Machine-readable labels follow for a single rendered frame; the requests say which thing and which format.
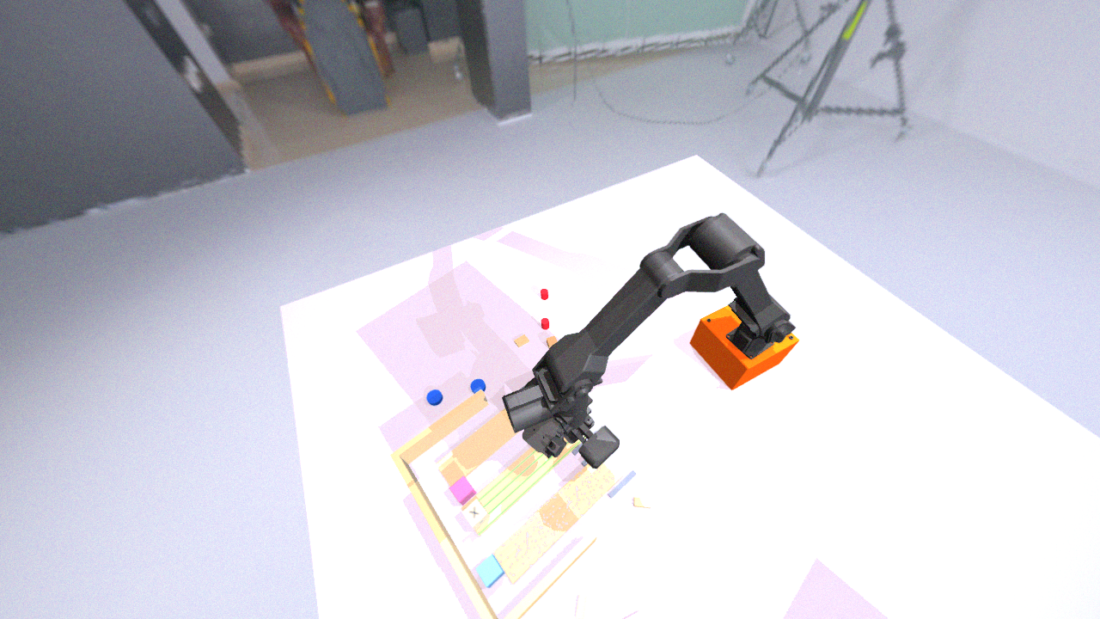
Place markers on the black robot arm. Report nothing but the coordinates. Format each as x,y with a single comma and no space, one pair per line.
572,366

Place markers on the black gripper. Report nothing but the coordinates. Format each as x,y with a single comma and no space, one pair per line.
599,446

